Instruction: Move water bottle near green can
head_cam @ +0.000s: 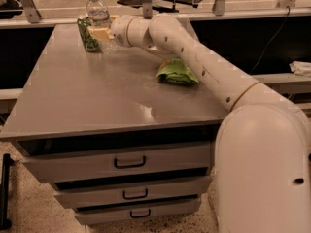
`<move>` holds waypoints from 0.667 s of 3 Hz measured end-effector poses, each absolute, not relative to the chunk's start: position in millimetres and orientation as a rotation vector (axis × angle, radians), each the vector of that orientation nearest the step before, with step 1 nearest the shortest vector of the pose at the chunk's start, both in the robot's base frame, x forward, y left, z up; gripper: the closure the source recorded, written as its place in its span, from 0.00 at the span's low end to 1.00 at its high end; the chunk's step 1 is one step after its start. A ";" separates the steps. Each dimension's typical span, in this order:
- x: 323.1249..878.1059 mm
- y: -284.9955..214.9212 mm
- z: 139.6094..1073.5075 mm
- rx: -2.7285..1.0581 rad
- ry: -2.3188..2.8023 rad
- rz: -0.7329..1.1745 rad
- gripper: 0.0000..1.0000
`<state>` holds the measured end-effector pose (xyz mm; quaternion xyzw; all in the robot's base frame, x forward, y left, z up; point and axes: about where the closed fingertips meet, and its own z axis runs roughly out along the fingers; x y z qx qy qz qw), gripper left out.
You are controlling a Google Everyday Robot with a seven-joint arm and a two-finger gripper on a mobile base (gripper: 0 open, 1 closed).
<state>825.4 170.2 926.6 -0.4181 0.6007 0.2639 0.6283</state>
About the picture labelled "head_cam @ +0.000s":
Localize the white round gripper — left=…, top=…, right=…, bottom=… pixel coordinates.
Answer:
left=87, top=15, right=135, bottom=48

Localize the clear plastic water bottle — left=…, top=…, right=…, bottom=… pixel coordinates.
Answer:
left=86, top=0, right=118, bottom=54

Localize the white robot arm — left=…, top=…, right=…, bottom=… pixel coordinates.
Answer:
left=89, top=14, right=311, bottom=233

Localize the green soda can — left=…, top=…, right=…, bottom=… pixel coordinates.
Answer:
left=77, top=15, right=100, bottom=52

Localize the green dang snack bag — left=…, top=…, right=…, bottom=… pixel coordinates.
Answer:
left=156, top=58, right=199, bottom=85

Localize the grey drawer cabinet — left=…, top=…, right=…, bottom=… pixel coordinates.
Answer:
left=1, top=25, right=226, bottom=214

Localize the top grey drawer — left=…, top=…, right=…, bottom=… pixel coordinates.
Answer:
left=23, top=141, right=211, bottom=183

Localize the grey drawer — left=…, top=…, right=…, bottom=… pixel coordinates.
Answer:
left=75, top=196, right=201, bottom=225
left=54, top=176, right=211, bottom=209
left=23, top=141, right=211, bottom=183

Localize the middle grey drawer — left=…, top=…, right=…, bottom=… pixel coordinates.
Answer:
left=54, top=176, right=211, bottom=209

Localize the bottom grey drawer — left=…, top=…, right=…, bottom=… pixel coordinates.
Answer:
left=75, top=196, right=201, bottom=225

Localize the white packet on ledge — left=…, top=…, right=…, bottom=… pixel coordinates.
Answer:
left=290, top=61, right=311, bottom=77

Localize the black stand on floor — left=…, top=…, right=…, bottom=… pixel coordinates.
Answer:
left=0, top=153, right=14, bottom=231

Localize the black power cable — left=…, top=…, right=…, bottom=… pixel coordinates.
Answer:
left=248, top=5, right=291, bottom=76

